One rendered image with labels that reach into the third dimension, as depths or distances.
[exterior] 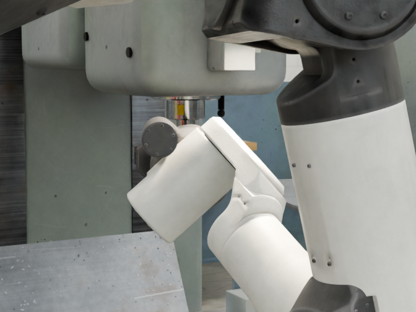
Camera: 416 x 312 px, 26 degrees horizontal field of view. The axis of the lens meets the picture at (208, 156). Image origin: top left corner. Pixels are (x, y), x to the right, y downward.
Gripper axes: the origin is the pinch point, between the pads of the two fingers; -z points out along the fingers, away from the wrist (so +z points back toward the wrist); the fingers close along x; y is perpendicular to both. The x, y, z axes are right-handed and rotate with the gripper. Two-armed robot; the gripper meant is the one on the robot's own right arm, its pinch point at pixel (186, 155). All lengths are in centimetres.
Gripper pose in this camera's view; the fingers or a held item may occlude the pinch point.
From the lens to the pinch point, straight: 111.1
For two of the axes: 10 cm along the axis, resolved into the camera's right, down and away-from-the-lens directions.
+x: -10.0, 0.1, -0.6
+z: 0.6, 0.9, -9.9
